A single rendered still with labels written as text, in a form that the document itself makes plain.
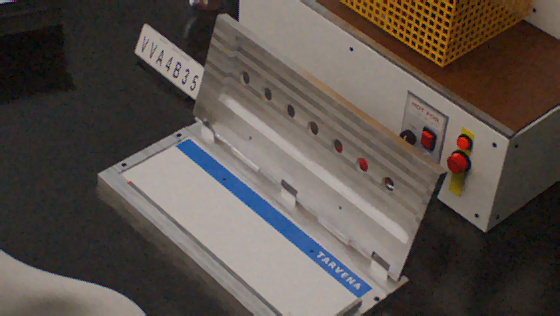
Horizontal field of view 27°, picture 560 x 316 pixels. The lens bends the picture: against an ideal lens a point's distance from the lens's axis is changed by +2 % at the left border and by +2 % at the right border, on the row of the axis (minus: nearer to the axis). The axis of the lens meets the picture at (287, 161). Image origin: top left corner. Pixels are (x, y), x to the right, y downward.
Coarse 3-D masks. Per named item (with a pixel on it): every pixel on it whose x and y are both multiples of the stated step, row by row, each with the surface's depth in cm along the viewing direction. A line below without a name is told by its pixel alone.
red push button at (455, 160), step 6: (456, 150) 163; (450, 156) 163; (456, 156) 162; (462, 156) 162; (468, 156) 162; (450, 162) 163; (456, 162) 162; (462, 162) 162; (468, 162) 162; (450, 168) 163; (456, 168) 162; (462, 168) 162; (468, 168) 163
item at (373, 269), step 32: (192, 128) 178; (128, 160) 172; (224, 160) 173; (128, 192) 167; (288, 192) 167; (160, 224) 163; (320, 224) 165; (192, 256) 159; (352, 256) 161; (224, 288) 155; (384, 288) 156
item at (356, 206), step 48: (240, 48) 168; (240, 96) 171; (288, 96) 164; (336, 96) 157; (240, 144) 171; (288, 144) 166; (384, 144) 153; (336, 192) 160; (384, 192) 155; (432, 192) 148; (384, 240) 156
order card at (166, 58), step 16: (144, 32) 191; (144, 48) 191; (160, 48) 189; (176, 48) 186; (160, 64) 189; (176, 64) 187; (192, 64) 184; (176, 80) 187; (192, 80) 185; (192, 96) 185
